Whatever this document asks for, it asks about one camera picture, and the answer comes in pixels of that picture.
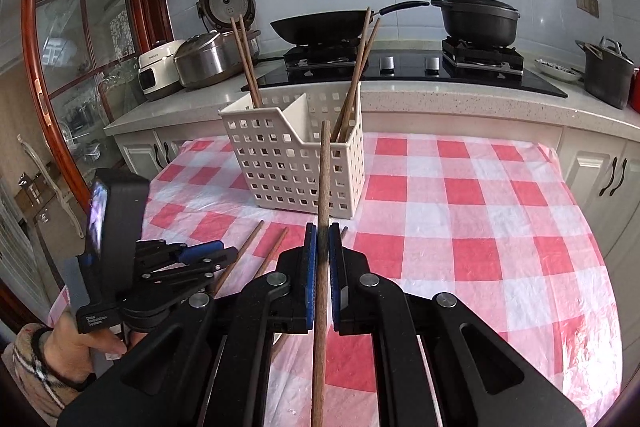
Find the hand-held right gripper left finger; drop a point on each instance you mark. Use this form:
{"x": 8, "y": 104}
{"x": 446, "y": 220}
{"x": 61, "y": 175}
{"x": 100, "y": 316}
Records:
{"x": 311, "y": 277}

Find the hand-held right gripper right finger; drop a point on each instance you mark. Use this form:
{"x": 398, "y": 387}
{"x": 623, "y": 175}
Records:
{"x": 334, "y": 277}

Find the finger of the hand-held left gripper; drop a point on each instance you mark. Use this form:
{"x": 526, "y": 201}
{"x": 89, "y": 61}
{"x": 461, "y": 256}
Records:
{"x": 200, "y": 271}
{"x": 205, "y": 250}

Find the brown wooden chopstick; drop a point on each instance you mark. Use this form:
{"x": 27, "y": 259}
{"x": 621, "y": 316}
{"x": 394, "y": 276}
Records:
{"x": 272, "y": 252}
{"x": 240, "y": 257}
{"x": 322, "y": 187}
{"x": 362, "y": 72}
{"x": 242, "y": 57}
{"x": 355, "y": 67}
{"x": 250, "y": 57}

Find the white plastic utensil basket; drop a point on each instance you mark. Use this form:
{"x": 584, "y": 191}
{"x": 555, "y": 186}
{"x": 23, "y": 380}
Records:
{"x": 280, "y": 167}

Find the person's left forearm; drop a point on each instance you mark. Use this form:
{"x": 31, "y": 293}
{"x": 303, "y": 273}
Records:
{"x": 30, "y": 382}

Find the person's left hand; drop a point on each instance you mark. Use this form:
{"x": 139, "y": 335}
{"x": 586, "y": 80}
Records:
{"x": 75, "y": 352}

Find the white carved chair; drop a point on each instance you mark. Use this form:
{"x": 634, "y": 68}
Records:
{"x": 55, "y": 187}

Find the white small kitchen appliance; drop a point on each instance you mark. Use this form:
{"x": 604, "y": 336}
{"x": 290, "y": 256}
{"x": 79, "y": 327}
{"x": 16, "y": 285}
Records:
{"x": 157, "y": 72}

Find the red white checked tablecloth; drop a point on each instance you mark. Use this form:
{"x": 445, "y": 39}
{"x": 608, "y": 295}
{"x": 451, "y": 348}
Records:
{"x": 475, "y": 257}

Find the red wooden glass door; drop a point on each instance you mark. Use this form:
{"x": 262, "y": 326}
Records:
{"x": 75, "y": 47}

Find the steel rice cooker open lid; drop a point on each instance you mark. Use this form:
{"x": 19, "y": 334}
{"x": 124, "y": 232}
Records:
{"x": 210, "y": 52}

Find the speckled stone kitchen counter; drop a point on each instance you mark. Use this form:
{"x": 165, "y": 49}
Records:
{"x": 450, "y": 112}

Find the black glass gas stove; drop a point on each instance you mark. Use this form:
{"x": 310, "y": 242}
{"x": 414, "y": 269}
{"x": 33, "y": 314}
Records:
{"x": 400, "y": 74}

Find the silver stove knob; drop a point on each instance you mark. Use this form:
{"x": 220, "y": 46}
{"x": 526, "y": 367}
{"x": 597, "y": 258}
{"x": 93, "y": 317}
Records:
{"x": 386, "y": 63}
{"x": 432, "y": 63}

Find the black wok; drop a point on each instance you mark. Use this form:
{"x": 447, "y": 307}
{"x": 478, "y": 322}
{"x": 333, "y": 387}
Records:
{"x": 320, "y": 27}

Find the black lidded cooking pot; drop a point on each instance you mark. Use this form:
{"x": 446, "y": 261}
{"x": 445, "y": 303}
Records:
{"x": 480, "y": 19}

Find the small plate of food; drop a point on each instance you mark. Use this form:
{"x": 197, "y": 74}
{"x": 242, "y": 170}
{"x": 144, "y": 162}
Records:
{"x": 557, "y": 69}

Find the grey lidded stockpot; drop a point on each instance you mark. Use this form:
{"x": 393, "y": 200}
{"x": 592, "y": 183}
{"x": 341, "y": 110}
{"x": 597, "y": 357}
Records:
{"x": 607, "y": 74}

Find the red thermos jug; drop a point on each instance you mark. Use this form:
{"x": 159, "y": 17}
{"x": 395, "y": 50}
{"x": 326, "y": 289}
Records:
{"x": 636, "y": 89}

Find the brown wall switch plate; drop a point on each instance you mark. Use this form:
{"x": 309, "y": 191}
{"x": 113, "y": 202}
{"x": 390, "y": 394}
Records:
{"x": 587, "y": 3}

